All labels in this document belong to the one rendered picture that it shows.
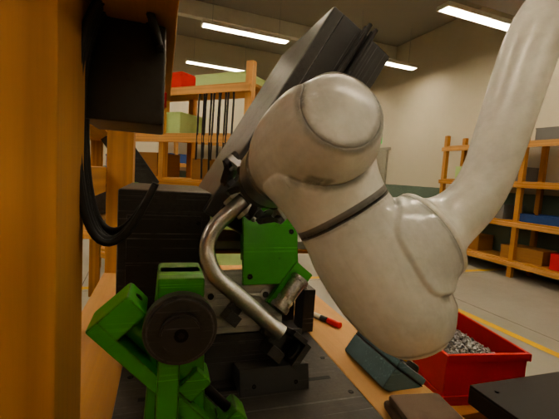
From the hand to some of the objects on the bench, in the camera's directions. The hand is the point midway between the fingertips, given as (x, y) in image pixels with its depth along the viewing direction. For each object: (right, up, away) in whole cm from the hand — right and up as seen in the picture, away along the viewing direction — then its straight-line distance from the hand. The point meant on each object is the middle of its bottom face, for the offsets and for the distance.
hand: (239, 203), depth 67 cm
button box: (+28, -38, +8) cm, 48 cm away
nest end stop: (+10, -32, +2) cm, 33 cm away
